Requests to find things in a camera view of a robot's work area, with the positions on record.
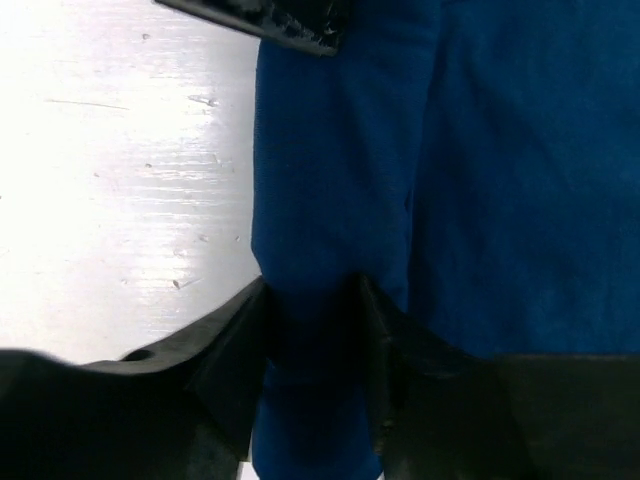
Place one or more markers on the blue Mickey Mouse t-shirt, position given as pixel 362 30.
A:
pixel 480 161

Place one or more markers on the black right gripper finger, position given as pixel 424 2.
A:
pixel 314 27

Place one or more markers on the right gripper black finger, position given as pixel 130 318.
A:
pixel 436 412
pixel 180 408

